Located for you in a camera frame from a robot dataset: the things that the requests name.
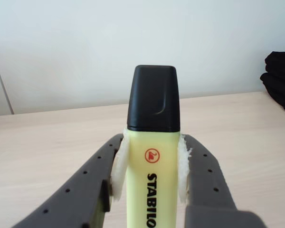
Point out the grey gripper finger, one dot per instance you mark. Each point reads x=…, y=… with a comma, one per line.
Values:
x=80, y=190
x=204, y=180

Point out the yellow highlighter with black cap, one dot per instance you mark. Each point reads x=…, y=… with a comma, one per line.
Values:
x=152, y=166

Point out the folded black cloth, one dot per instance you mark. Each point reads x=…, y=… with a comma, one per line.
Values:
x=280, y=80

